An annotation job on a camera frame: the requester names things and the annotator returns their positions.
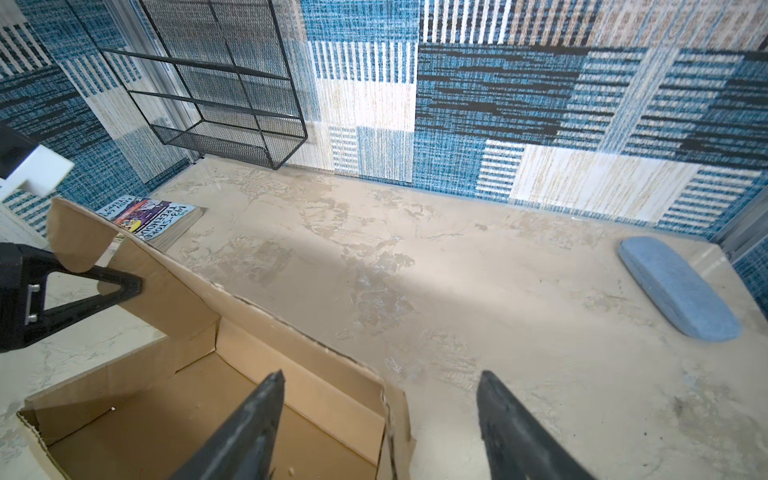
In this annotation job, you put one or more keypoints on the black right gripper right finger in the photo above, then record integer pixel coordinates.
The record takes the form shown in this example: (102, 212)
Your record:
(517, 445)

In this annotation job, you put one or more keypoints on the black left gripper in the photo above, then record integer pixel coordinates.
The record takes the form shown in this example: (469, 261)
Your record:
(24, 320)

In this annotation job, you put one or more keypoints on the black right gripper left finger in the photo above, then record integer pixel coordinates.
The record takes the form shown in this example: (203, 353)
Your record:
(242, 447)

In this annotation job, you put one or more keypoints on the brown cardboard box sheet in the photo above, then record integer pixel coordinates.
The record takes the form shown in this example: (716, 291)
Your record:
(144, 414)

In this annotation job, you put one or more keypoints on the colourful paperback book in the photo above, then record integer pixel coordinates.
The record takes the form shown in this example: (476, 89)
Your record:
(159, 223)

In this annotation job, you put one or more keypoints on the blue-grey glasses case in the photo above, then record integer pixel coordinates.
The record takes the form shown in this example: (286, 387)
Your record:
(688, 302)

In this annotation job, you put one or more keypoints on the black wire shelf rack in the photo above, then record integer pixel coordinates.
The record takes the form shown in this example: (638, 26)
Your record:
(211, 77)

